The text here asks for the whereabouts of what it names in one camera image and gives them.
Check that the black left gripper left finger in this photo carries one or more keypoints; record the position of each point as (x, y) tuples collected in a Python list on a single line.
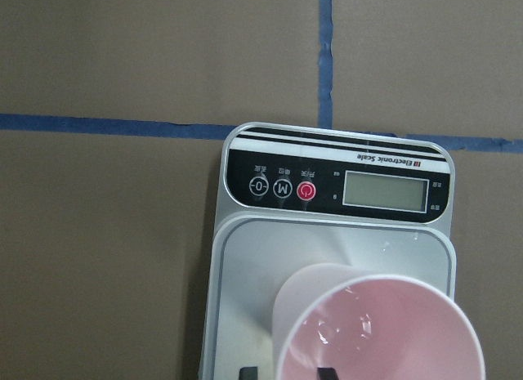
[(248, 373)]

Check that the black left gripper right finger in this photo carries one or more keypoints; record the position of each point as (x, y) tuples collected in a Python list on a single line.
[(326, 373)]

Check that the pink plastic cup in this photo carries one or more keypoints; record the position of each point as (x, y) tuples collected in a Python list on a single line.
[(370, 326)]

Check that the white digital kitchen scale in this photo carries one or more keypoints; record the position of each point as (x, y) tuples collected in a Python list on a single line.
[(290, 197)]

